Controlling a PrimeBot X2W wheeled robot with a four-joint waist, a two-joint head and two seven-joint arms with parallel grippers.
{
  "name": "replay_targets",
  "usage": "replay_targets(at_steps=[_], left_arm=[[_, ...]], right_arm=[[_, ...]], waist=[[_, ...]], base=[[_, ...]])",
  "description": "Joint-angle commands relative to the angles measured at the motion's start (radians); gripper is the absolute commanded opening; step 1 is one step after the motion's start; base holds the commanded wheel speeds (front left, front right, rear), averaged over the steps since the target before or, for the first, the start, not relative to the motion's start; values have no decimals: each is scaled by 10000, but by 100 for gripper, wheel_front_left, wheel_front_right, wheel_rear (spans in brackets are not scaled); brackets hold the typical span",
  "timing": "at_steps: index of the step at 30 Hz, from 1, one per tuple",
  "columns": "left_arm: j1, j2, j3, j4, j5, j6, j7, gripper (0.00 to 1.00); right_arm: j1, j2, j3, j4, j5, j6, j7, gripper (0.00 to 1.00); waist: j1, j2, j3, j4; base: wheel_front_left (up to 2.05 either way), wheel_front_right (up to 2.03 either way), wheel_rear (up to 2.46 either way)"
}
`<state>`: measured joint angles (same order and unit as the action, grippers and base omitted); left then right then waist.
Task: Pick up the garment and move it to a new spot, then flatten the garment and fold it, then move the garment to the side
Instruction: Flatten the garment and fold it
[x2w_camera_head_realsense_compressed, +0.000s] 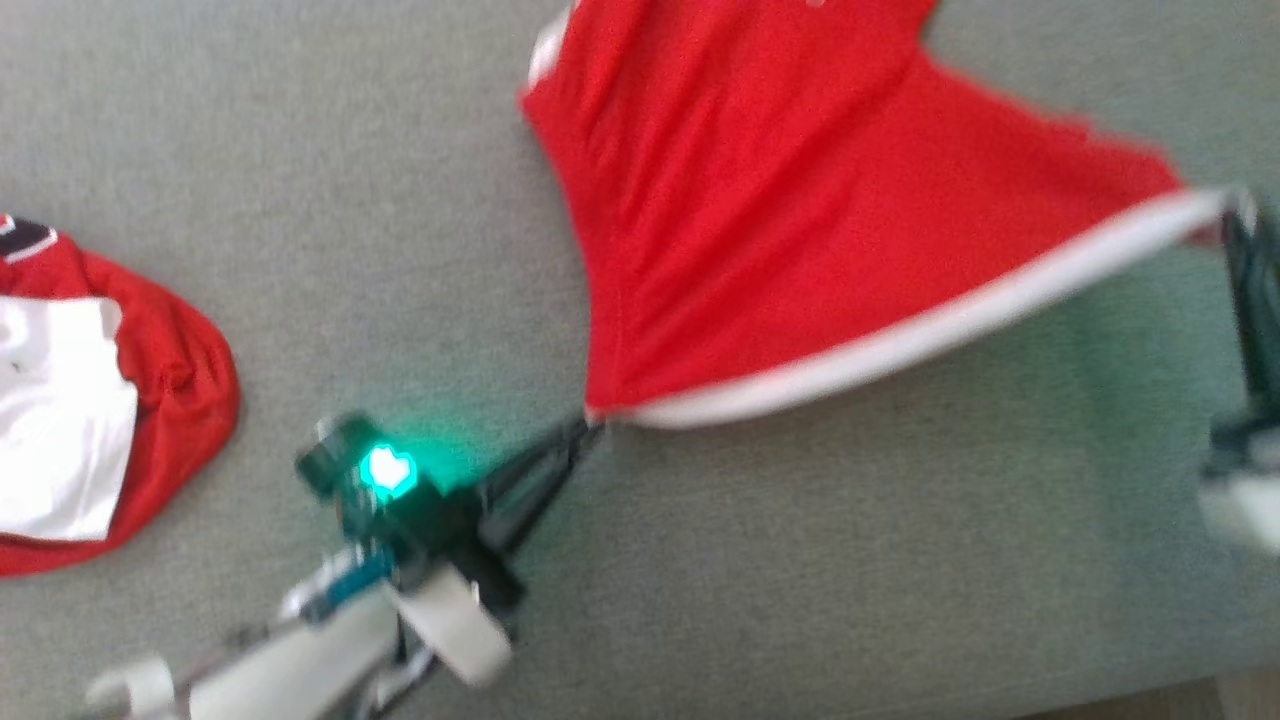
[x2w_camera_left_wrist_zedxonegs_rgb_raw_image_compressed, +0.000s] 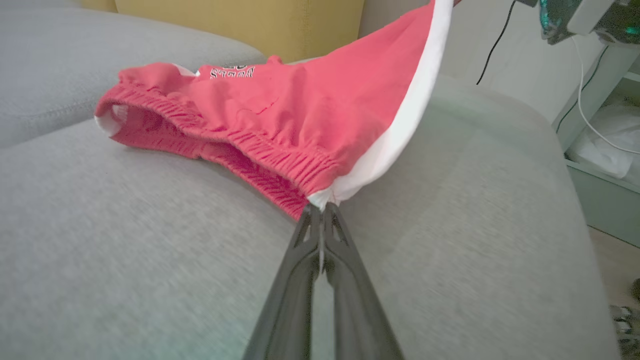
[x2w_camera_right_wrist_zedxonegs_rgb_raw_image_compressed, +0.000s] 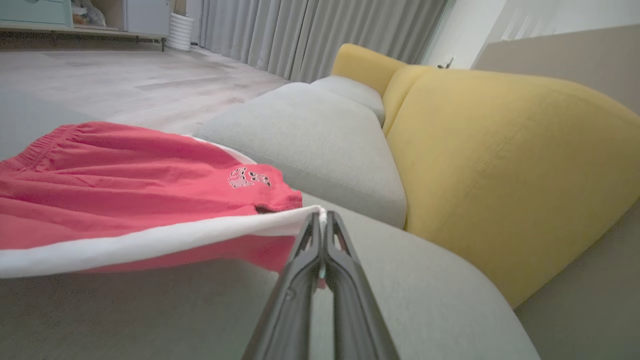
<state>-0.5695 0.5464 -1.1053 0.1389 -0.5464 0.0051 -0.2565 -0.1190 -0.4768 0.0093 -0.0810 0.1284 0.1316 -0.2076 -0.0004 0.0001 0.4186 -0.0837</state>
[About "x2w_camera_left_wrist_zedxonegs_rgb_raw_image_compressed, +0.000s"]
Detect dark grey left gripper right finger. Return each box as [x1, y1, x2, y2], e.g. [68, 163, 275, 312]
[322, 203, 406, 360]

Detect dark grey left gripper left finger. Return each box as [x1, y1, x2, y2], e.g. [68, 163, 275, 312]
[242, 205, 322, 360]

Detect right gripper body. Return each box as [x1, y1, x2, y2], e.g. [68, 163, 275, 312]
[538, 0, 640, 46]

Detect red shorts with white trim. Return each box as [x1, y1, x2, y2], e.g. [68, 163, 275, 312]
[93, 0, 462, 221]

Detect white plastic bag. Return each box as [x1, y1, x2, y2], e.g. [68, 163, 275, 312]
[566, 102, 640, 189]

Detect grey fabric sofa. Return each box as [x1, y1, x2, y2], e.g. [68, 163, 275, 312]
[0, 0, 623, 360]

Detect mint green shelf unit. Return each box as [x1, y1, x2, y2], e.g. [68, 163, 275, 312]
[551, 44, 640, 249]

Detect large yellow sofa cushion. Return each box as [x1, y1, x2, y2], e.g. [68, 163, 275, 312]
[114, 0, 366, 64]

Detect thin white cable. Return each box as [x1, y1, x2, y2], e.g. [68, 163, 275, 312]
[569, 35, 640, 156]

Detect thin black cable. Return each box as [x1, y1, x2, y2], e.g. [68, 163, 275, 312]
[475, 0, 517, 86]

